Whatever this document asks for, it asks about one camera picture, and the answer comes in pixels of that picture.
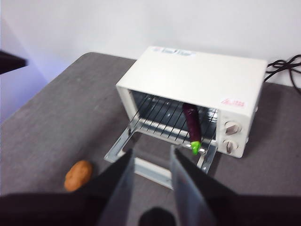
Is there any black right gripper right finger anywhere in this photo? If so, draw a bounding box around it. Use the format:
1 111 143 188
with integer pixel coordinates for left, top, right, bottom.
169 144 250 226

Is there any brown potato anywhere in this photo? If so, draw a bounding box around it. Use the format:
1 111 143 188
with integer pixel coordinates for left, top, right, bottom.
63 160 93 192

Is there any metal oven wire rack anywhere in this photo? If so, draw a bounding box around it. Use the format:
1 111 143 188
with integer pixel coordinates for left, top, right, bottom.
127 92 219 156

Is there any cream toaster oven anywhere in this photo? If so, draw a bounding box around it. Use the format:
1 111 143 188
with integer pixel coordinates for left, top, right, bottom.
115 45 269 159

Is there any black oven power cable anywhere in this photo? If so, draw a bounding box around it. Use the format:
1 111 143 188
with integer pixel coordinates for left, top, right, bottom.
263 53 301 92

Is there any oven door with beige handle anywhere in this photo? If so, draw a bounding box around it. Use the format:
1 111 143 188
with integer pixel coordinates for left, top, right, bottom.
103 128 219 189

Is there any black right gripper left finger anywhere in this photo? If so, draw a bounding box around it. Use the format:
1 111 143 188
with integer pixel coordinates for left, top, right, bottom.
77 148 136 226

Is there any beige oven knob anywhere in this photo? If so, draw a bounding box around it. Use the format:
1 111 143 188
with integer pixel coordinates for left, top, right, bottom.
224 121 243 136
222 138 240 154

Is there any purple toy eggplant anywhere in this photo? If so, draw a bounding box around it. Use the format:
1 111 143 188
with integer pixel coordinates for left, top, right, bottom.
182 103 203 156

